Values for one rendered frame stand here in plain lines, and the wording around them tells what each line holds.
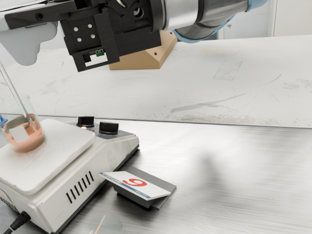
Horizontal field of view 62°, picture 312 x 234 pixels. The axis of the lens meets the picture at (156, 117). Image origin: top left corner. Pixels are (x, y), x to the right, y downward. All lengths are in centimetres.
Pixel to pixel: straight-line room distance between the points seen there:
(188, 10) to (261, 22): 294
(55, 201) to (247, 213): 24
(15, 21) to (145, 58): 49
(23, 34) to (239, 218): 33
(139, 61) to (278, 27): 204
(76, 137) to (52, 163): 5
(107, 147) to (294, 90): 41
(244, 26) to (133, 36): 296
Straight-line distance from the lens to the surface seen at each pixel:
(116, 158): 42
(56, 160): 36
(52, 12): 30
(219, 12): 36
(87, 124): 48
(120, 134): 44
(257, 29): 328
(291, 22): 269
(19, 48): 33
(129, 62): 78
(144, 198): 34
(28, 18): 30
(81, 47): 33
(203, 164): 42
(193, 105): 56
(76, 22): 32
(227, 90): 61
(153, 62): 76
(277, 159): 44
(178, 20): 33
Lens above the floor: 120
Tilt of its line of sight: 33 degrees down
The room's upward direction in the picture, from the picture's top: 10 degrees counter-clockwise
